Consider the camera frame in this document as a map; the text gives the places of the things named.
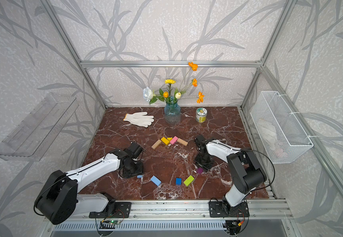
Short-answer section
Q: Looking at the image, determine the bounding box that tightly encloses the purple block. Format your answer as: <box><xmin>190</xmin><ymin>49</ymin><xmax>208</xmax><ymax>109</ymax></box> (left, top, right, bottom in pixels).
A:
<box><xmin>196</xmin><ymin>167</ymin><xmax>204</xmax><ymax>174</ymax></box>

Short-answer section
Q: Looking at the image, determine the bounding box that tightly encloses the lime green block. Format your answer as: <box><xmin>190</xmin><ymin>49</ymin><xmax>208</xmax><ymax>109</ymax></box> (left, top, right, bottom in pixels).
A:
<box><xmin>183</xmin><ymin>175</ymin><xmax>195</xmax><ymax>187</ymax></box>

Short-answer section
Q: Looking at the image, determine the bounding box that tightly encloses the light blue slanted block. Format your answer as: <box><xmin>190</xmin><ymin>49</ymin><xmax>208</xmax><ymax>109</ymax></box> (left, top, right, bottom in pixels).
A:
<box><xmin>150</xmin><ymin>175</ymin><xmax>162</xmax><ymax>186</ymax></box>

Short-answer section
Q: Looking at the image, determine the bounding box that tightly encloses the natural wood block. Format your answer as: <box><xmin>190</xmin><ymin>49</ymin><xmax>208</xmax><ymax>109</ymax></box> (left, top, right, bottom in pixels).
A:
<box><xmin>151</xmin><ymin>139</ymin><xmax>162</xmax><ymax>150</ymax></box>
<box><xmin>177</xmin><ymin>138</ymin><xmax>188</xmax><ymax>146</ymax></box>

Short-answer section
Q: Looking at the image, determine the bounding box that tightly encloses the dark blue cube block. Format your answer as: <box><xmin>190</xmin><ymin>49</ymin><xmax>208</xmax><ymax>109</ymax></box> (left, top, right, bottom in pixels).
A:
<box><xmin>176</xmin><ymin>178</ymin><xmax>182</xmax><ymax>185</ymax></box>

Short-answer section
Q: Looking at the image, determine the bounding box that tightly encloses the pink rectangular block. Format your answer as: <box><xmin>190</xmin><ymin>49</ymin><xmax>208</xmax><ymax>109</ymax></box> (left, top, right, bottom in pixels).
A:
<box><xmin>170</xmin><ymin>136</ymin><xmax>178</xmax><ymax>144</ymax></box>

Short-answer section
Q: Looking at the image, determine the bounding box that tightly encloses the yellow rectangular block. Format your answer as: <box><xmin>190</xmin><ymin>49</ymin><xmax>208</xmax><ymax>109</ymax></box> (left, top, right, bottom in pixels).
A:
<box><xmin>161</xmin><ymin>137</ymin><xmax>170</xmax><ymax>146</ymax></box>

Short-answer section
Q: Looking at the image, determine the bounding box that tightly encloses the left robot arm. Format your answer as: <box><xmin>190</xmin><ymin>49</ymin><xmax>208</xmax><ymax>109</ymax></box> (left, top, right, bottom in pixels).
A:
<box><xmin>34</xmin><ymin>142</ymin><xmax>143</xmax><ymax>225</ymax></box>

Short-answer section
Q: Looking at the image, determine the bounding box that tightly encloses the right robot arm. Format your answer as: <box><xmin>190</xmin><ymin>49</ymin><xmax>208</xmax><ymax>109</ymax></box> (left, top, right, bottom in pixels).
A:
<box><xmin>194</xmin><ymin>135</ymin><xmax>267</xmax><ymax>209</ymax></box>

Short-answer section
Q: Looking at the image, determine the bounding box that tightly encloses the small green tin can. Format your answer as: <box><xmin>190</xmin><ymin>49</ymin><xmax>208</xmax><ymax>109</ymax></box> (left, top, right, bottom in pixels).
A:
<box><xmin>196</xmin><ymin>107</ymin><xmax>208</xmax><ymax>123</ymax></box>

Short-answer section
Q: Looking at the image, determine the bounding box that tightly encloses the white knit glove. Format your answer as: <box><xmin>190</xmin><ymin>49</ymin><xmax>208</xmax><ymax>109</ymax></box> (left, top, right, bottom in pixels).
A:
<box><xmin>123</xmin><ymin>112</ymin><xmax>154</xmax><ymax>127</ymax></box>

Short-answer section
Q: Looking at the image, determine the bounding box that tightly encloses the blue glass vase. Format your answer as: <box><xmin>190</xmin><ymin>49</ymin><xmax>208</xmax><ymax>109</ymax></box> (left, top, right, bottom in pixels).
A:
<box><xmin>164</xmin><ymin>102</ymin><xmax>181</xmax><ymax>124</ymax></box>

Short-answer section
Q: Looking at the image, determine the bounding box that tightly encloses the left controller board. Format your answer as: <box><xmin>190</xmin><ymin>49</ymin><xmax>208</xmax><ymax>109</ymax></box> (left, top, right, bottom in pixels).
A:
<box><xmin>99</xmin><ymin>220</ymin><xmax>122</xmax><ymax>230</ymax></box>

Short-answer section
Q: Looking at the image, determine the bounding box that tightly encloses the controller board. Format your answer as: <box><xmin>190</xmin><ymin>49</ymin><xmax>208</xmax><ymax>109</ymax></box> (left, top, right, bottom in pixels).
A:
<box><xmin>223</xmin><ymin>220</ymin><xmax>247</xmax><ymax>236</ymax></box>
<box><xmin>99</xmin><ymin>220</ymin><xmax>122</xmax><ymax>230</ymax></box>

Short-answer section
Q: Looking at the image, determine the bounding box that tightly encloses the white cloth in basket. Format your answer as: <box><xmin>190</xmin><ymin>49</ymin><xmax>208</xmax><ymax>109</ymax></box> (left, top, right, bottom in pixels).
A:
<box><xmin>257</xmin><ymin>118</ymin><xmax>288</xmax><ymax>158</ymax></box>

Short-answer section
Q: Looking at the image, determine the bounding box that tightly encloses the artificial flower bouquet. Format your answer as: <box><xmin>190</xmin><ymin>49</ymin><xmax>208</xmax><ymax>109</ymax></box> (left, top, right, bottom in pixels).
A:
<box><xmin>143</xmin><ymin>62</ymin><xmax>205</xmax><ymax>105</ymax></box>

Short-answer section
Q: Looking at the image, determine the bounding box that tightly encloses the right controller board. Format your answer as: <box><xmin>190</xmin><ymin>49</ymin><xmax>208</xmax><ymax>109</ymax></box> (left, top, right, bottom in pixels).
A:
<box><xmin>223</xmin><ymin>220</ymin><xmax>247</xmax><ymax>236</ymax></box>

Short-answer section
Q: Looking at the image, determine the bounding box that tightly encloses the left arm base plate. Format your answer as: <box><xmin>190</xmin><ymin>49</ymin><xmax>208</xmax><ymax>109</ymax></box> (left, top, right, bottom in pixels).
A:
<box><xmin>89</xmin><ymin>201</ymin><xmax>132</xmax><ymax>219</ymax></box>

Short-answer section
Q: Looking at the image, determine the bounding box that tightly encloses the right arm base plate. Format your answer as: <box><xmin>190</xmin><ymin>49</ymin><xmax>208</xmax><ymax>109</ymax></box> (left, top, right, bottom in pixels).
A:
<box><xmin>209</xmin><ymin>199</ymin><xmax>249</xmax><ymax>218</ymax></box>

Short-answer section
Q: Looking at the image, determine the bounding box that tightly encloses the aluminium front rail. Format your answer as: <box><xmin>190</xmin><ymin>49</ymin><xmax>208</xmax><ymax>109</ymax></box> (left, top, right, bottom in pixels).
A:
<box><xmin>43</xmin><ymin>199</ymin><xmax>293</xmax><ymax>222</ymax></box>

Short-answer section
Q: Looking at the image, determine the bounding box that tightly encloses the white wire mesh basket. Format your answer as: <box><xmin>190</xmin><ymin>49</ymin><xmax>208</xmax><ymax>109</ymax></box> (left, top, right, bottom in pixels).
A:
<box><xmin>250</xmin><ymin>91</ymin><xmax>314</xmax><ymax>164</ymax></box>

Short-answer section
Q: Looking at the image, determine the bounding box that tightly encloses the clear acrylic wall shelf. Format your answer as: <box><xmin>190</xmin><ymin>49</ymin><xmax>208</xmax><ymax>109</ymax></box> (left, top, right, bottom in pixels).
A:
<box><xmin>0</xmin><ymin>93</ymin><xmax>79</xmax><ymax>162</ymax></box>

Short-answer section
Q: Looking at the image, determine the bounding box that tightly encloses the aluminium cage frame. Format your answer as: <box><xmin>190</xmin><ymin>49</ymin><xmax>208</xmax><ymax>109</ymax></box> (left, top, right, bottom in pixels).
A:
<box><xmin>40</xmin><ymin>1</ymin><xmax>343</xmax><ymax>199</ymax></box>

